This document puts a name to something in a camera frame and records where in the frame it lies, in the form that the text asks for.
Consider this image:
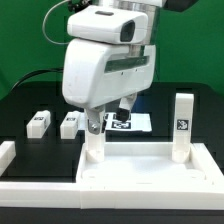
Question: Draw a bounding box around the black cable bundle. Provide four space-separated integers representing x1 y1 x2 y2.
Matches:
12 67 64 90

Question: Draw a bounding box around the black marker plate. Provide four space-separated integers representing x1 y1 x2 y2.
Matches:
105 112 152 132

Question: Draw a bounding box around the white U-shaped fence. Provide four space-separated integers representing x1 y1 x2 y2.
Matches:
0 140 224 211

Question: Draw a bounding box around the white desk top tray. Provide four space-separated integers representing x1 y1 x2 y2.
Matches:
76 142 224 184

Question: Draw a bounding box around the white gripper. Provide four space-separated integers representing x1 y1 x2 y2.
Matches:
62 38 156 135

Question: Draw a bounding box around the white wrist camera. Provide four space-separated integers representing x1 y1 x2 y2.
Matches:
67 6 148 44

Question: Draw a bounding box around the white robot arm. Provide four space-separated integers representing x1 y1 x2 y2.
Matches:
62 0 198 135

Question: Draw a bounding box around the grey cable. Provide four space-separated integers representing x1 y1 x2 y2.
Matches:
42 0 73 46

